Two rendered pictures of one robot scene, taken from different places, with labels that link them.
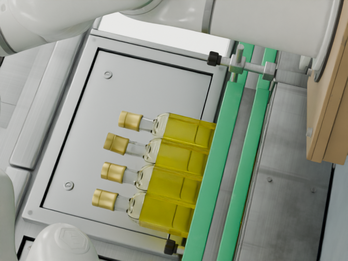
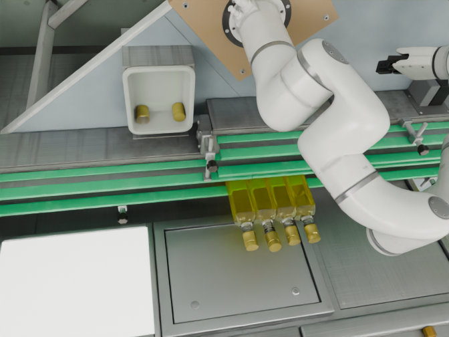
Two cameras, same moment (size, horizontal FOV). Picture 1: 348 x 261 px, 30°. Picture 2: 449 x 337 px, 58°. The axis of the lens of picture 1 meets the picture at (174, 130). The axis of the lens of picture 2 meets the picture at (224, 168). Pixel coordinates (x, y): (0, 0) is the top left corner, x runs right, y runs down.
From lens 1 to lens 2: 1.08 m
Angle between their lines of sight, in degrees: 55
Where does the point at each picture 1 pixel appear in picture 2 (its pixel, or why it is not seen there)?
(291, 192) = not seen: hidden behind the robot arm
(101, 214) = (301, 261)
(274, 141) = (253, 122)
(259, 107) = (231, 138)
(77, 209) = (307, 277)
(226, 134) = (258, 149)
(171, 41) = (145, 268)
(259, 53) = (167, 171)
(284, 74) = (206, 127)
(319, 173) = not seen: hidden behind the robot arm
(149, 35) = (145, 287)
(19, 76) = not seen: outside the picture
